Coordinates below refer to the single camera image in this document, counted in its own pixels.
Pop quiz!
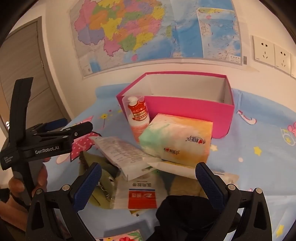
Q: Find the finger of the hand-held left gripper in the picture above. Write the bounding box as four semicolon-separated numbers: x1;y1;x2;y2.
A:
33;121;93;146
28;118;68;137

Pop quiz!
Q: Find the colourful book under box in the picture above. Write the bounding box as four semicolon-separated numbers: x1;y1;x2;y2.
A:
139;113;213;168

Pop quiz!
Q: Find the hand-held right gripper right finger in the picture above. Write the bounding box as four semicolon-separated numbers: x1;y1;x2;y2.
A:
195;162;272;241

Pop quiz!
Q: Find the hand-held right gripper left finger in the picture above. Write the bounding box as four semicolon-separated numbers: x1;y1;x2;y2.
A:
25;162;103;241

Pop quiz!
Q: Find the grey door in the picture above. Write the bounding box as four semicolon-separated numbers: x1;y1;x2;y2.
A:
0;17;73;131

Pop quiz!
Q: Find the black scrunchie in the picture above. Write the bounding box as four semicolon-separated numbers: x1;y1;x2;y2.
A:
148;195;234;241

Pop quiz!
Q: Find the beige plush toy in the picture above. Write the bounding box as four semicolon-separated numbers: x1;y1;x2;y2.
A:
170;171;240;198

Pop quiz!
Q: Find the person's left hand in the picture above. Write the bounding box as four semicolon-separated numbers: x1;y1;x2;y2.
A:
0;156;51;218

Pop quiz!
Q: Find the floral print packet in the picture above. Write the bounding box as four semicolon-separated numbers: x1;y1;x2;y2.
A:
95;229;144;241

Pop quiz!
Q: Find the pink cardboard box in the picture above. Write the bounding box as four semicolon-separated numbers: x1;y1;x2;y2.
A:
116;71;235;139

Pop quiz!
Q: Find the clear packet with printed label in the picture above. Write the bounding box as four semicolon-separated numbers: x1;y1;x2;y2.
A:
89;136;160;181

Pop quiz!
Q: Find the green plush dinosaur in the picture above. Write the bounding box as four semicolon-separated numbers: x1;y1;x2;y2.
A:
79;151;121;207

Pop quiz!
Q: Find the white packet with red label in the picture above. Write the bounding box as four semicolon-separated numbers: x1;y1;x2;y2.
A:
113;170;168;210

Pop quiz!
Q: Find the colourful wall map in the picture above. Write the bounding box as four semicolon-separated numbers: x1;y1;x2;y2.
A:
69;0;249;80

